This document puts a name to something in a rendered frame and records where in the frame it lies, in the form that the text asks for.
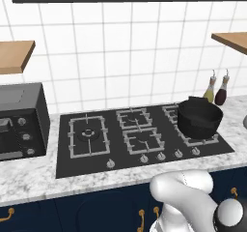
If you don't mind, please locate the black gas hob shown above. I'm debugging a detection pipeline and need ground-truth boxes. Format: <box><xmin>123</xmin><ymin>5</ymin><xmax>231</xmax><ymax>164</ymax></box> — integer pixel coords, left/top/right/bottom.
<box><xmin>55</xmin><ymin>103</ymin><xmax>235</xmax><ymax>180</ymax></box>

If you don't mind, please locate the black cooking pot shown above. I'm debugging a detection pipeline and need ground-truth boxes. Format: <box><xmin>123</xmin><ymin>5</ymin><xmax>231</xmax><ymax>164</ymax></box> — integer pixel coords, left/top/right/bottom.
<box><xmin>177</xmin><ymin>96</ymin><xmax>225</xmax><ymax>140</ymax></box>

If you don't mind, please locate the yellow oil bottle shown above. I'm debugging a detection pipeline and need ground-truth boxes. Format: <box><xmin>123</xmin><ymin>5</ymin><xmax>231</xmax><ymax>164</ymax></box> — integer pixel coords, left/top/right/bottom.
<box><xmin>203</xmin><ymin>69</ymin><xmax>217</xmax><ymax>104</ymax></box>

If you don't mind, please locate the black toaster oven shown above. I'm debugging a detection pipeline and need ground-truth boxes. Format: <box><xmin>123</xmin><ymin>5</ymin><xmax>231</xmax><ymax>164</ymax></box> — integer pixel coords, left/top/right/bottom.
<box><xmin>0</xmin><ymin>82</ymin><xmax>52</xmax><ymax>162</ymax></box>

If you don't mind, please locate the navy cupboard door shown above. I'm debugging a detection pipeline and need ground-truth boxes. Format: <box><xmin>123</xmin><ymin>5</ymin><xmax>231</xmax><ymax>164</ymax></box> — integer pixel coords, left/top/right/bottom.
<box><xmin>149</xmin><ymin>195</ymin><xmax>165</xmax><ymax>232</ymax></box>
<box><xmin>53</xmin><ymin>189</ymin><xmax>151</xmax><ymax>232</ymax></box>
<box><xmin>0</xmin><ymin>198</ymin><xmax>56</xmax><ymax>232</ymax></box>
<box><xmin>207</xmin><ymin>165</ymin><xmax>247</xmax><ymax>209</ymax></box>

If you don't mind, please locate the dark vinegar bottle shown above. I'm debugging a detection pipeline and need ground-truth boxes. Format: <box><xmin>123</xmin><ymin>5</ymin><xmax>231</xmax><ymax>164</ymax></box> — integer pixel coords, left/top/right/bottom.
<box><xmin>214</xmin><ymin>68</ymin><xmax>231</xmax><ymax>106</ymax></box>

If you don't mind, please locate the golden cupboard handle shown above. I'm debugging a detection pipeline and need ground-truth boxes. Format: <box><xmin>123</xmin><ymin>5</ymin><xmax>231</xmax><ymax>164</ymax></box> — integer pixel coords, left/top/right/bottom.
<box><xmin>152</xmin><ymin>206</ymin><xmax>161</xmax><ymax>224</ymax></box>
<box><xmin>0</xmin><ymin>207</ymin><xmax>15</xmax><ymax>223</ymax></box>
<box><xmin>137</xmin><ymin>209</ymin><xmax>146</xmax><ymax>232</ymax></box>
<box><xmin>230</xmin><ymin>187</ymin><xmax>239</xmax><ymax>200</ymax></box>

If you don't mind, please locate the wooden wall shelf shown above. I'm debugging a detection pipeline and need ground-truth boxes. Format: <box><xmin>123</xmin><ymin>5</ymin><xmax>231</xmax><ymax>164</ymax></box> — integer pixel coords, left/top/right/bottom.
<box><xmin>210</xmin><ymin>31</ymin><xmax>247</xmax><ymax>56</ymax></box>
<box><xmin>0</xmin><ymin>40</ymin><xmax>37</xmax><ymax>75</ymax></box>

